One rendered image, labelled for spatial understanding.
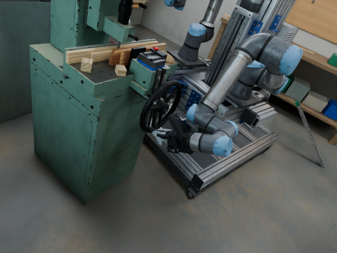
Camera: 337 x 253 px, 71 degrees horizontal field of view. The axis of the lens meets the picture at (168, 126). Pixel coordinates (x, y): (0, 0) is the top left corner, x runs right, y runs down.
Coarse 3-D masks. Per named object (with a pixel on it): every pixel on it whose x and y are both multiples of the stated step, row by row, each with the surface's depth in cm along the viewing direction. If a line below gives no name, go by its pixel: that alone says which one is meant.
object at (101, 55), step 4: (152, 44) 139; (156, 44) 141; (160, 44) 143; (164, 44) 145; (160, 48) 144; (164, 48) 148; (92, 52) 107; (96, 52) 108; (100, 52) 110; (104, 52) 111; (108, 52) 112; (92, 56) 107; (96, 56) 108; (100, 56) 110; (104, 56) 112; (108, 56) 114; (96, 60) 109; (100, 60) 111; (104, 60) 113
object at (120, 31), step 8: (112, 16) 114; (104, 24) 113; (112, 24) 110; (120, 24) 108; (128, 24) 112; (112, 32) 111; (120, 32) 108; (128, 32) 109; (120, 40) 110; (128, 40) 112
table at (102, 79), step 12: (108, 60) 115; (72, 72) 101; (84, 72) 100; (96, 72) 102; (108, 72) 106; (84, 84) 99; (96, 84) 96; (108, 84) 101; (120, 84) 108; (132, 84) 112
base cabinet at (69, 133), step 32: (32, 64) 129; (32, 96) 142; (64, 96) 121; (64, 128) 131; (96, 128) 113; (128, 128) 137; (64, 160) 145; (96, 160) 130; (128, 160) 163; (96, 192) 153
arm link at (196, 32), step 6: (192, 24) 163; (198, 24) 165; (192, 30) 160; (198, 30) 159; (204, 30) 161; (186, 36) 166; (192, 36) 162; (198, 36) 161; (204, 36) 166; (186, 42) 166; (192, 42) 164; (198, 42) 164
